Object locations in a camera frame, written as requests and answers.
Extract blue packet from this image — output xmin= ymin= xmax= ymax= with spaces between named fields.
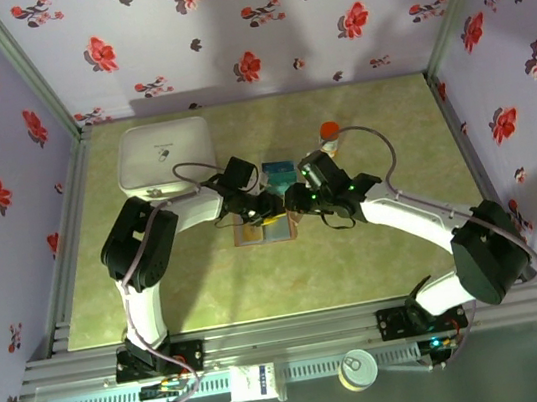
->
xmin=256 ymin=145 xmax=302 ymax=202

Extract aluminium side rail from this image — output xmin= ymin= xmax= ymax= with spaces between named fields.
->
xmin=14 ymin=126 xmax=122 ymax=357
xmin=425 ymin=61 xmax=537 ymax=291

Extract white pill box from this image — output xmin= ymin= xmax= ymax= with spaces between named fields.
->
xmin=108 ymin=114 xmax=223 ymax=208

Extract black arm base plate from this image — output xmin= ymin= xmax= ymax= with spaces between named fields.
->
xmin=374 ymin=294 xmax=470 ymax=344
xmin=112 ymin=335 xmax=210 ymax=386

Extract aluminium corner post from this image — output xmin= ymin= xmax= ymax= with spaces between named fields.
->
xmin=413 ymin=0 xmax=516 ymax=80
xmin=0 ymin=0 xmax=94 ymax=151

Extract lavender right arm cable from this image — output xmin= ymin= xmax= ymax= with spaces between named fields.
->
xmin=330 ymin=100 xmax=537 ymax=379

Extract small circuit board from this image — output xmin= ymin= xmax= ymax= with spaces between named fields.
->
xmin=418 ymin=333 xmax=462 ymax=372
xmin=137 ymin=373 xmax=191 ymax=402

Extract lavender left arm cable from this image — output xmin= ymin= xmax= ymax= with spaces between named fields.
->
xmin=101 ymin=154 xmax=260 ymax=402

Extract orange capped bottle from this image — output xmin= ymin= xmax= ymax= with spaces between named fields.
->
xmin=315 ymin=118 xmax=347 ymax=161

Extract white paper packet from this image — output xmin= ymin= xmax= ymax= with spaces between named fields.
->
xmin=224 ymin=359 xmax=281 ymax=402

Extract white plastic bracket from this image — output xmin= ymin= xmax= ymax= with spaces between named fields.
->
xmin=270 ymin=355 xmax=292 ymax=402

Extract teal credit card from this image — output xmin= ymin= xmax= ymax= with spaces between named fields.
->
xmin=265 ymin=169 xmax=300 ymax=199

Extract lavender arm cable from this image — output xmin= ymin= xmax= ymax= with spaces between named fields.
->
xmin=330 ymin=100 xmax=537 ymax=379
xmin=101 ymin=154 xmax=260 ymax=402

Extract aluminium front frame rails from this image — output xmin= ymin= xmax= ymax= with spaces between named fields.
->
xmin=11 ymin=273 xmax=537 ymax=402

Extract tin can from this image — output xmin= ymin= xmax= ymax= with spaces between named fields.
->
xmin=333 ymin=345 xmax=382 ymax=395

